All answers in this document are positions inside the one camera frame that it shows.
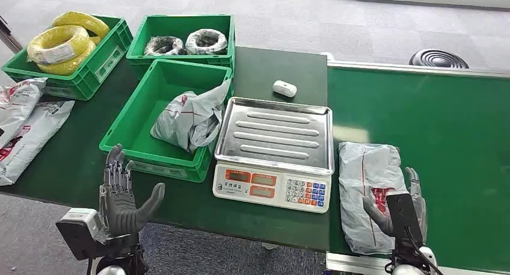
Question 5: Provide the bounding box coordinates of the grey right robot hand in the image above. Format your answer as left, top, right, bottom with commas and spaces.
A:
362, 166, 428, 244

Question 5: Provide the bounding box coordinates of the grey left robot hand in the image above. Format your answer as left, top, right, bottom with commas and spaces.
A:
99, 144, 166, 239

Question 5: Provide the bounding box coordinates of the grey package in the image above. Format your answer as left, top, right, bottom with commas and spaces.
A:
337, 141, 408, 256
150, 79, 232, 155

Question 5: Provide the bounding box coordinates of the green conveyor belt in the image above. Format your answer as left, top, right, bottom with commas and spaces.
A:
324, 60, 510, 275

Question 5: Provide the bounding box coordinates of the white package with black label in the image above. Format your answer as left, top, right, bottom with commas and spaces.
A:
0, 100, 76, 187

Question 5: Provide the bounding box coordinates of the crumpled grey package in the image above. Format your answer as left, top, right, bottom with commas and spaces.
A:
150, 79, 232, 155

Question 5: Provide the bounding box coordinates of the white package with red print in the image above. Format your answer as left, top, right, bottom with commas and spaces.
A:
0, 78, 48, 150

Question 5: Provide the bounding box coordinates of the empty-walled green plastic crate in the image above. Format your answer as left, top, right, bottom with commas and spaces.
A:
99, 59, 235, 184

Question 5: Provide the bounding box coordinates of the electronic scale with steel tray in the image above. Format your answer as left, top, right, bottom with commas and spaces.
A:
212, 97, 335, 214

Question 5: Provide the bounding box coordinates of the green crate with white label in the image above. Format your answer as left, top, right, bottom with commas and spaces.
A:
1, 14, 134, 101

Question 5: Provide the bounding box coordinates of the small white plastic device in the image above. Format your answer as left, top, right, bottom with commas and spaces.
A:
272, 80, 298, 99

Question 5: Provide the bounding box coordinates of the black ribbed round disc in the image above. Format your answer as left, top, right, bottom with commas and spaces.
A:
409, 48, 470, 69

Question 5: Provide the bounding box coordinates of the dark metal leg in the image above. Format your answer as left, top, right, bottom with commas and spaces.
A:
0, 16, 23, 54

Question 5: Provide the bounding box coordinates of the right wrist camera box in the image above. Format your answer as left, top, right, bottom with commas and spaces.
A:
386, 191, 424, 246

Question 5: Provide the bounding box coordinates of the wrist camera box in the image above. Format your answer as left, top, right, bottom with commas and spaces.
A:
386, 191, 424, 246
55, 208, 108, 261

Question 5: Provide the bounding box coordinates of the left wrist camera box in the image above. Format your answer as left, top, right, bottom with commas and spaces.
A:
55, 208, 108, 261

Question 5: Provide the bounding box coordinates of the wrapped black wire coil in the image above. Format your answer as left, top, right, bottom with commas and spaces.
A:
143, 36, 186, 57
185, 28, 229, 56

